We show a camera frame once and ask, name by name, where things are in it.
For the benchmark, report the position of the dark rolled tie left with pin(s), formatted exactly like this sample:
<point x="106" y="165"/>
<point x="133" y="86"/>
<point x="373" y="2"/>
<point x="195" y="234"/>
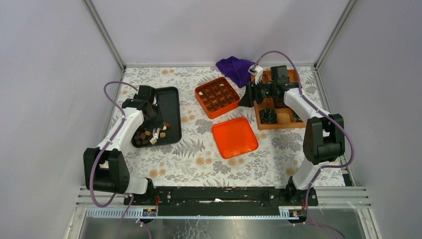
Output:
<point x="268" y="116"/>

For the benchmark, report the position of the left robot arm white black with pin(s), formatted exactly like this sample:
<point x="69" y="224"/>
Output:
<point x="104" y="165"/>

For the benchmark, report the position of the tan cube chocolate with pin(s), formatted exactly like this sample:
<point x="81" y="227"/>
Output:
<point x="153" y="141"/>

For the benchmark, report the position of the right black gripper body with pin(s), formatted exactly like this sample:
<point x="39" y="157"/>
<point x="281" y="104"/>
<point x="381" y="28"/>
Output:
<point x="262" y="91"/>

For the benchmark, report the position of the black plastic tray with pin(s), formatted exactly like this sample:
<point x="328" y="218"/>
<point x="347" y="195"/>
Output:
<point x="168" y="101"/>

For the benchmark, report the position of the purple cloth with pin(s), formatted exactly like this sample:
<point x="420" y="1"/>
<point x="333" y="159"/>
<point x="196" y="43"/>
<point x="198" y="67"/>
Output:
<point x="235" y="69"/>

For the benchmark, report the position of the orange box lid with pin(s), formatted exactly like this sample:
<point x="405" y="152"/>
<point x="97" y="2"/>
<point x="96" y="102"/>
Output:
<point x="234" y="137"/>

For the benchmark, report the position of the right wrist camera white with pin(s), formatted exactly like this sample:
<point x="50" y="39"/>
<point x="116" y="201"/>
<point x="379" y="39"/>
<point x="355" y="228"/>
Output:
<point x="257" y="71"/>

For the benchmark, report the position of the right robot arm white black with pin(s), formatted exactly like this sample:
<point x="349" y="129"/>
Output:
<point x="324" y="139"/>

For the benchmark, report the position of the orange chocolate box with tray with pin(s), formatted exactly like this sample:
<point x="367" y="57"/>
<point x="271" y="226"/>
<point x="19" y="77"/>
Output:
<point x="217" y="97"/>

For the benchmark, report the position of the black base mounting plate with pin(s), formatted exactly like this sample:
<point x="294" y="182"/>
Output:
<point x="223" y="201"/>

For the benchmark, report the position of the white handled metal tongs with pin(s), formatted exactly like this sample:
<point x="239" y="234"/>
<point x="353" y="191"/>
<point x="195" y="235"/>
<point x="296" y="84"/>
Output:
<point x="156" y="133"/>

